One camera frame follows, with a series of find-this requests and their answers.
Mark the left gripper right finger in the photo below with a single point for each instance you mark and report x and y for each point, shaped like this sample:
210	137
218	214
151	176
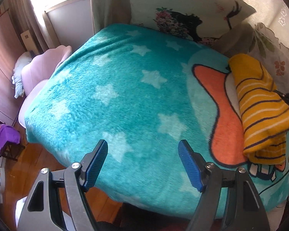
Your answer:
232	189

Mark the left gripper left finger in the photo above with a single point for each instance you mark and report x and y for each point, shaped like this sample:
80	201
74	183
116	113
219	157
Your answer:
52	190

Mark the yellow striped knit sweater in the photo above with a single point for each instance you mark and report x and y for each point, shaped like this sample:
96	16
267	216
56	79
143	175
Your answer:
264	114

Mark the white lilac storage bin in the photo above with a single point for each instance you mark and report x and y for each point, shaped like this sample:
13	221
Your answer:
19	207

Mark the white floral leaf pillow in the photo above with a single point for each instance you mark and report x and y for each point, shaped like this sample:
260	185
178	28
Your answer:
272	54

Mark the purple cloth on stool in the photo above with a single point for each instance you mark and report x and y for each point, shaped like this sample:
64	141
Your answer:
8	135

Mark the cream lady print pillow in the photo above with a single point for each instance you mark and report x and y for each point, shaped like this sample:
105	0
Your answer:
197	20

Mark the pink shell chair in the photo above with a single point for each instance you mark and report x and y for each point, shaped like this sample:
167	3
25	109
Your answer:
36	74

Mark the teal cartoon fleece blanket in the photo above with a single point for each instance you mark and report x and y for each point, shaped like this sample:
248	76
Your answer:
143	91

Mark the light blue plush toy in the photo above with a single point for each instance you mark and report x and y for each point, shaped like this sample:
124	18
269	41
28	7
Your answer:
22	61

